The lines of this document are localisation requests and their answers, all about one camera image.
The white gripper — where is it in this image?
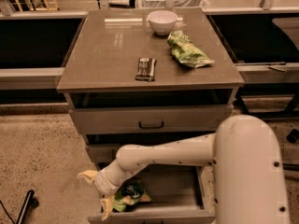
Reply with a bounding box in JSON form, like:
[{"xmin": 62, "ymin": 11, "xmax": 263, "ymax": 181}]
[{"xmin": 77, "ymin": 163, "xmax": 131, "ymax": 221}]

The metal rail right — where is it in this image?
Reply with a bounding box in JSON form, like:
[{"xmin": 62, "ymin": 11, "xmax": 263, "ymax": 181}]
[{"xmin": 235, "ymin": 62, "xmax": 299, "ymax": 84}]

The green snack bag on counter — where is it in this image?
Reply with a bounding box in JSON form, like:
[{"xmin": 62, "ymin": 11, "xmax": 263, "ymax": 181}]
[{"xmin": 167, "ymin": 30, "xmax": 215, "ymax": 69}]

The middle grey drawer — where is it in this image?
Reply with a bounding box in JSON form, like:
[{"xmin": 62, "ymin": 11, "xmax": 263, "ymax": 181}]
[{"xmin": 85, "ymin": 144, "xmax": 121, "ymax": 163}]

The top grey drawer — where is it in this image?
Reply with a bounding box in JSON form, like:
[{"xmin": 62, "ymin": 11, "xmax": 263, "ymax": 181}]
[{"xmin": 69, "ymin": 105, "xmax": 233, "ymax": 134}]

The bottom grey drawer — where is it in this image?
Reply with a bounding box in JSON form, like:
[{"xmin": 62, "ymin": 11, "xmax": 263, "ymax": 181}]
[{"xmin": 88, "ymin": 165, "xmax": 215, "ymax": 224}]

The black stand leg with caster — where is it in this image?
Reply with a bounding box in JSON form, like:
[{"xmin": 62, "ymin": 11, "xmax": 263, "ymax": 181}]
[{"xmin": 235, "ymin": 93, "xmax": 249, "ymax": 114}]

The dark snack bar packet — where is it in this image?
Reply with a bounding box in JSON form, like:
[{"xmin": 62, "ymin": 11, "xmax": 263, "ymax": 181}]
[{"xmin": 135, "ymin": 58, "xmax": 157, "ymax": 82}]

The black pole lower left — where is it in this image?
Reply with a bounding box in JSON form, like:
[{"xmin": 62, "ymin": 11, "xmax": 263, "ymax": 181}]
[{"xmin": 16, "ymin": 189, "xmax": 39, "ymax": 224}]

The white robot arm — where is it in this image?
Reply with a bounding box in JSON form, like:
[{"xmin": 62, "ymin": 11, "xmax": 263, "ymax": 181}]
[{"xmin": 79, "ymin": 115, "xmax": 291, "ymax": 224}]

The white wire basket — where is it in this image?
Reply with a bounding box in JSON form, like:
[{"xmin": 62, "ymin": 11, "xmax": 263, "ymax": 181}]
[{"xmin": 135, "ymin": 0, "xmax": 209, "ymax": 8}]

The grey drawer cabinet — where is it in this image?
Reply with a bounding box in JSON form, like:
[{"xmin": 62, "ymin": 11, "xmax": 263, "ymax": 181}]
[{"xmin": 56, "ymin": 7, "xmax": 246, "ymax": 224}]

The metal rail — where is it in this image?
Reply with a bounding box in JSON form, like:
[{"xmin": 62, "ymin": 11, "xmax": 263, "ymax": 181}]
[
  {"xmin": 0, "ymin": 67, "xmax": 64, "ymax": 91},
  {"xmin": 235, "ymin": 62, "xmax": 299, "ymax": 84}
]

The white ceramic bowl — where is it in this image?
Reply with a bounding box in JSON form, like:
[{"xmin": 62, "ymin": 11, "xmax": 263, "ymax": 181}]
[{"xmin": 148, "ymin": 10, "xmax": 178, "ymax": 35}]

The metal rail left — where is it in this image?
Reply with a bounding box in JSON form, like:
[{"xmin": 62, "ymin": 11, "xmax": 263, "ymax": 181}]
[{"xmin": 0, "ymin": 67, "xmax": 64, "ymax": 91}]

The grey drawer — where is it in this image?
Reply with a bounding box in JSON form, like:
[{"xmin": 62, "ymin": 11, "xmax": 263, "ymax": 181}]
[
  {"xmin": 88, "ymin": 165, "xmax": 215, "ymax": 224},
  {"xmin": 69, "ymin": 105, "xmax": 233, "ymax": 134},
  {"xmin": 85, "ymin": 144, "xmax": 121, "ymax": 163}
]

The green rice chip bag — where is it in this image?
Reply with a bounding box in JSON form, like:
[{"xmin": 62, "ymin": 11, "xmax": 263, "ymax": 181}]
[{"xmin": 113, "ymin": 178, "xmax": 151, "ymax": 212}]

